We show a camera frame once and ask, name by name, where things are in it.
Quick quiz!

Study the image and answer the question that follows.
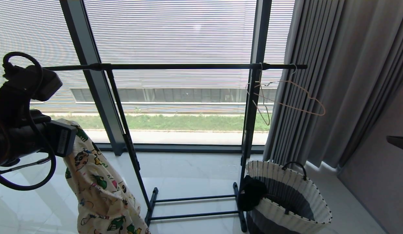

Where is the window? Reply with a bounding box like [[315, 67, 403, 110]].
[[0, 0, 296, 155]]

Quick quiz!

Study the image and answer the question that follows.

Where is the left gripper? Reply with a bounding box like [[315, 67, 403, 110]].
[[6, 110, 78, 160]]

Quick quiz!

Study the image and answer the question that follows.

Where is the white laundry basket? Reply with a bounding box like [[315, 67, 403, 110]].
[[245, 161, 332, 234]]

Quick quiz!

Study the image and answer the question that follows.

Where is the black clothes rack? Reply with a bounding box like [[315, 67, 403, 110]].
[[42, 62, 308, 233]]

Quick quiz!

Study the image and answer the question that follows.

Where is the grey curtain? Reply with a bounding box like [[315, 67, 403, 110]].
[[263, 0, 403, 170]]

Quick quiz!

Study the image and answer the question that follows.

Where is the cream printed garment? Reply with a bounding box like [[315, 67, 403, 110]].
[[55, 119, 150, 234]]

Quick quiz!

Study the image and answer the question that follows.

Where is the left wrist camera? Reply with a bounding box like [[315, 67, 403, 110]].
[[0, 64, 63, 129]]

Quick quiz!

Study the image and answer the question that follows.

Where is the pink clothes hanger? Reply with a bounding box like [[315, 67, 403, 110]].
[[273, 64, 326, 117], [247, 63, 272, 126]]

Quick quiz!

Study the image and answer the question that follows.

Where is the black garment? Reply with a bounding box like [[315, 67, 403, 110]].
[[238, 175, 268, 212]]

